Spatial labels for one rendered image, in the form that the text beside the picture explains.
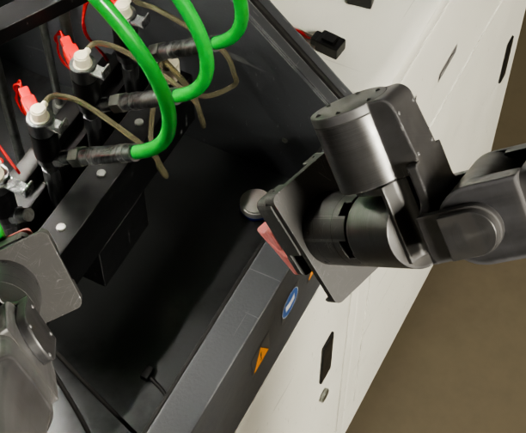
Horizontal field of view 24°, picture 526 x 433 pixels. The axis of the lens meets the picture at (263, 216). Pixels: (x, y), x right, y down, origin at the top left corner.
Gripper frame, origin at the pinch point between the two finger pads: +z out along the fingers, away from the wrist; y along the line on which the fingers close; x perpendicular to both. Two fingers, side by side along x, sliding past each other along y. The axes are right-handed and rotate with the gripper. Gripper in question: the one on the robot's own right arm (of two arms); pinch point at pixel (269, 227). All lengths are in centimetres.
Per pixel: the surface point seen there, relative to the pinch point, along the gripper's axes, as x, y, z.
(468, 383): -62, -82, 88
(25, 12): -8.3, 22.1, 38.2
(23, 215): 7.6, 7.0, 29.0
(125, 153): -1.9, 7.4, 21.3
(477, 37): -71, -18, 50
